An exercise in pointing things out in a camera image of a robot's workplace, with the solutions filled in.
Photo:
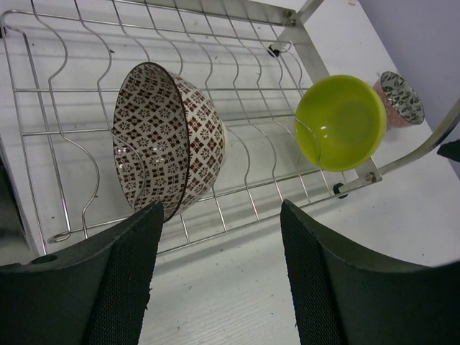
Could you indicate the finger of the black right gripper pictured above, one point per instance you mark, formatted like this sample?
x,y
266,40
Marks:
x,y
450,150

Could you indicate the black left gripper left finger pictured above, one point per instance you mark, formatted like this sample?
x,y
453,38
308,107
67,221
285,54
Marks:
x,y
92,292

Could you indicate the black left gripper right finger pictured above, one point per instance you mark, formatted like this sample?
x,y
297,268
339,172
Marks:
x,y
345,293

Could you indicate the pink floral bowl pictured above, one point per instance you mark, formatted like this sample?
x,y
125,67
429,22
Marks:
x,y
402,104

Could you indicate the brown patterned bowl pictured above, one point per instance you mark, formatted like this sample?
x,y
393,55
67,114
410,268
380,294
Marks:
x,y
169,141

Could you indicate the stainless steel dish rack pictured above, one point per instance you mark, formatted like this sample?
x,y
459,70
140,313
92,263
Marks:
x,y
63,62

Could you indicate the green round bowl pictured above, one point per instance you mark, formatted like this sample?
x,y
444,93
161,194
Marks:
x,y
339,123

